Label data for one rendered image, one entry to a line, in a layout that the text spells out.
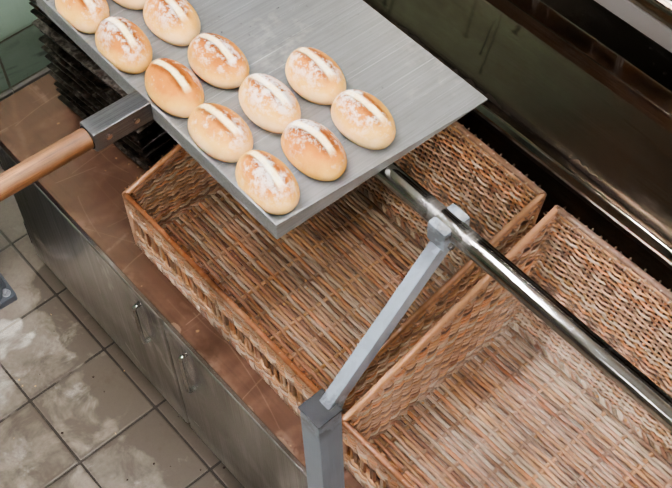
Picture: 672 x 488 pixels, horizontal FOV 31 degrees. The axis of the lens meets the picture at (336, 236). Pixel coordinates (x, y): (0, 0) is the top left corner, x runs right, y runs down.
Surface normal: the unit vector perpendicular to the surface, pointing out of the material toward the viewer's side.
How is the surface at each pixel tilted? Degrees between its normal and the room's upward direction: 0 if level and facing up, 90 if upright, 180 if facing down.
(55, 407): 0
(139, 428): 0
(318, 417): 0
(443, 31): 70
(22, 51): 90
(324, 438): 90
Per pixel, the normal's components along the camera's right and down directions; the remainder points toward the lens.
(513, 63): -0.72, 0.31
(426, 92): 0.00, -0.60
